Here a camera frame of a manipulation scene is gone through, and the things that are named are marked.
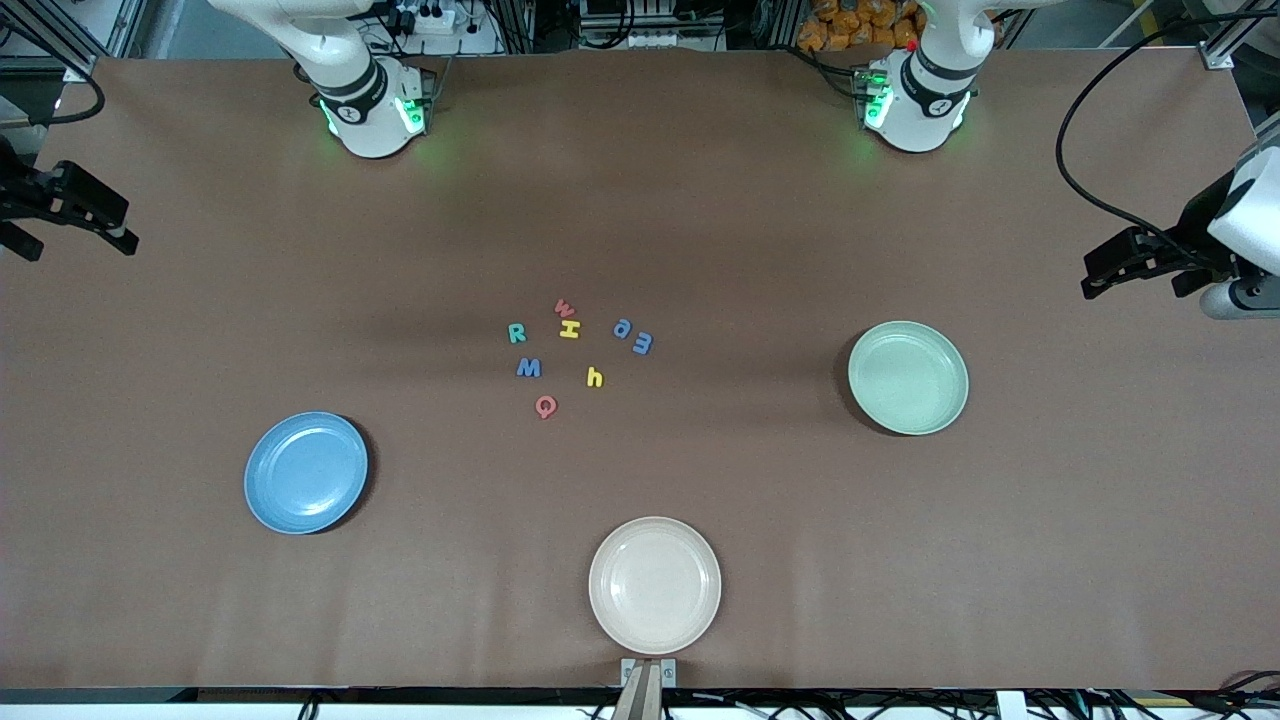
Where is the green plate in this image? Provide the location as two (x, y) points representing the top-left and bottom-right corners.
(847, 320), (971, 437)

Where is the blue plate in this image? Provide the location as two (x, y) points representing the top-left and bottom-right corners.
(243, 411), (370, 536)

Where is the beige plate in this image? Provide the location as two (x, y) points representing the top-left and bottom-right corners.
(588, 516), (723, 657)

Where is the grey base connector box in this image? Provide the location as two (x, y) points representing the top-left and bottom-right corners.
(850, 62), (893, 129)
(400, 65), (438, 134)

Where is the orange snack packets pile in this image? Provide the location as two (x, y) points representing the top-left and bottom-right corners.
(798, 0), (926, 53)

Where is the white power strip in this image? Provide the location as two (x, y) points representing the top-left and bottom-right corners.
(388, 0), (459, 33)

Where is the brown table cover mat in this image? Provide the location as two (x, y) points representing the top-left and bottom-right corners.
(0, 48), (1280, 691)

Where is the grey equipment box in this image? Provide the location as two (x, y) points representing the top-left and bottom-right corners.
(580, 0), (726, 49)

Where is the aluminium frame profile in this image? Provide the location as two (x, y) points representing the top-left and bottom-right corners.
(0, 0), (113, 83)
(1200, 0), (1280, 71)

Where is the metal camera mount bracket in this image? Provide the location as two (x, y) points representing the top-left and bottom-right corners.
(620, 657), (678, 720)

